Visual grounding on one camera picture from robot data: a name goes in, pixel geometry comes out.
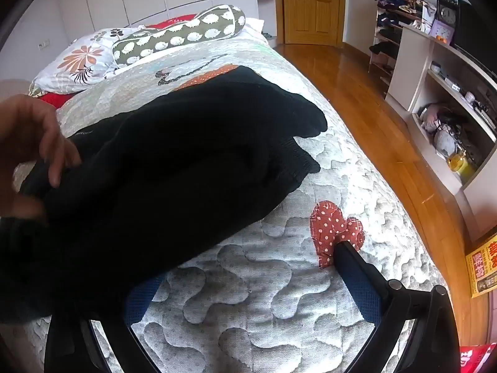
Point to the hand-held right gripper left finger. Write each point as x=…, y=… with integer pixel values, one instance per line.
x=140, y=299

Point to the wooden door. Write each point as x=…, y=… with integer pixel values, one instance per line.
x=310, y=4

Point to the green bolster with white print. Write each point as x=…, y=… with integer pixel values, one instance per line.
x=174, y=33

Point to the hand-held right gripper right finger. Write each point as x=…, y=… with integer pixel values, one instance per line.
x=365, y=291

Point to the plain red pillow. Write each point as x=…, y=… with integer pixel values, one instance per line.
x=171, y=21

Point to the black television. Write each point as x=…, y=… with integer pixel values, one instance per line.
x=471, y=31

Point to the white floral pillow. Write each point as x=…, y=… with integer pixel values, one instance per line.
x=73, y=62

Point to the yellow printed poster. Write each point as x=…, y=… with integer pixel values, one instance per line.
x=483, y=268

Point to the yellow bottle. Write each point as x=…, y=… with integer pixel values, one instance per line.
x=458, y=163

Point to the black pants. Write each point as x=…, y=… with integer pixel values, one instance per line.
x=174, y=163

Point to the person's left hand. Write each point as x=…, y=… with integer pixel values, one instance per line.
x=27, y=132

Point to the white shoe rack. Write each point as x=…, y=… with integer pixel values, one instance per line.
x=382, y=52

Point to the quilted bedspread with red hearts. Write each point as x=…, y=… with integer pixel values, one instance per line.
x=271, y=318

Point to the beige arched headboard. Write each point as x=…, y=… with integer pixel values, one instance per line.
x=15, y=85

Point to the black ornate clock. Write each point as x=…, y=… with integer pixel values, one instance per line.
x=447, y=15

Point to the white shelf unit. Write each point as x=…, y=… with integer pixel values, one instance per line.
x=411, y=66

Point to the wall socket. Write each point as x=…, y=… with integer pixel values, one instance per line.
x=44, y=43

